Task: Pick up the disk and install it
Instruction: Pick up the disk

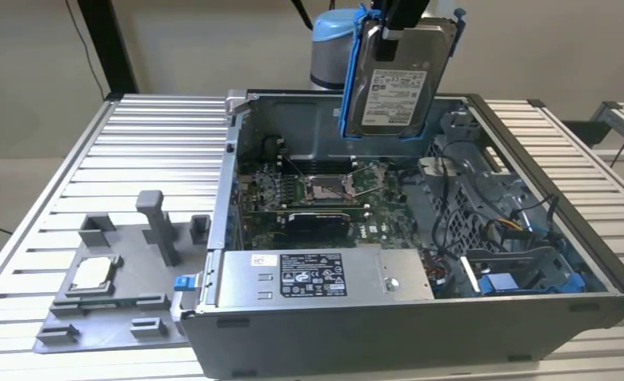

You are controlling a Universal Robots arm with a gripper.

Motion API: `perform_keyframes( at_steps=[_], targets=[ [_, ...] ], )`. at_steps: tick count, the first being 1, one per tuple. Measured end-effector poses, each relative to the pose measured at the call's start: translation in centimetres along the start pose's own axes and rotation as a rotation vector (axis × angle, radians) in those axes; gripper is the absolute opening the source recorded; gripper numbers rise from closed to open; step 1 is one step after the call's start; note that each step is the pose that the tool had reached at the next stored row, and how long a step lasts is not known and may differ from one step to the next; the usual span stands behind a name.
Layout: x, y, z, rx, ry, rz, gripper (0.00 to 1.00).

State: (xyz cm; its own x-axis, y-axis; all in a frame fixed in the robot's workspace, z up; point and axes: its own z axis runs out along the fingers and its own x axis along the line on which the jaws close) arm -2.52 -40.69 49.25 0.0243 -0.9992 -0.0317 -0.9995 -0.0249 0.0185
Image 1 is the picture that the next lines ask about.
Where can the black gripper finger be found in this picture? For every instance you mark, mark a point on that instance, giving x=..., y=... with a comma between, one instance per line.
x=403, y=14

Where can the hard disk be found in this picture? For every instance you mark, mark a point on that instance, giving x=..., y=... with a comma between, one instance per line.
x=395, y=95
x=498, y=285

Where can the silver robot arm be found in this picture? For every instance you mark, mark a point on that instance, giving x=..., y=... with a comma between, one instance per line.
x=326, y=59

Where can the black RAM slot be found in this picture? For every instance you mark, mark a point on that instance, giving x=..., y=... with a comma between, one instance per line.
x=321, y=202
x=321, y=156
x=321, y=162
x=321, y=208
x=321, y=205
x=321, y=159
x=321, y=165

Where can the thin metal locking lever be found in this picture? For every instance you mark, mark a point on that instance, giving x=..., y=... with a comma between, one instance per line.
x=294, y=166

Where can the black box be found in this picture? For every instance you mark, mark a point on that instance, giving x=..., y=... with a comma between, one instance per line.
x=586, y=131

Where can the CPU socket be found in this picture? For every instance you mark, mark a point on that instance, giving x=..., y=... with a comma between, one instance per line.
x=326, y=190

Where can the black case latch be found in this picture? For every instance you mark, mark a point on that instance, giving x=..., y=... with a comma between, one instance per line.
x=229, y=148

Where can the green motherboard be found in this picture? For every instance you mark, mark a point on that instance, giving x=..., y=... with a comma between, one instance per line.
x=385, y=214

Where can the thin black rod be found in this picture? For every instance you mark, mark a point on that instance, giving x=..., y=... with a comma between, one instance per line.
x=617, y=156

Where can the black graphics card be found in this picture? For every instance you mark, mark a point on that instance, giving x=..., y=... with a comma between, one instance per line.
x=318, y=228

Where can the grey power supply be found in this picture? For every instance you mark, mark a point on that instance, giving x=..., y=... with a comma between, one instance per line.
x=353, y=278

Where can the grey parts rack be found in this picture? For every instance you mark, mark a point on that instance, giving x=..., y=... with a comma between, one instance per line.
x=130, y=254

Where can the blue case latch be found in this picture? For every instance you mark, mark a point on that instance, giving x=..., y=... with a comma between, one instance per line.
x=182, y=282

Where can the grey open PC case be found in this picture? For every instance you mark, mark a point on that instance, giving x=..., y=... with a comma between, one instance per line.
x=342, y=341

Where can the silver CPU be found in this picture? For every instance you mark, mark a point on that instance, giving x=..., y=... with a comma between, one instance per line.
x=93, y=274

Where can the green RAM stick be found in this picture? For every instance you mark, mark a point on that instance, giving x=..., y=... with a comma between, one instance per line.
x=106, y=305

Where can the black metal post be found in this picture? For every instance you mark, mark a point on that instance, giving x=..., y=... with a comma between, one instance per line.
x=103, y=39

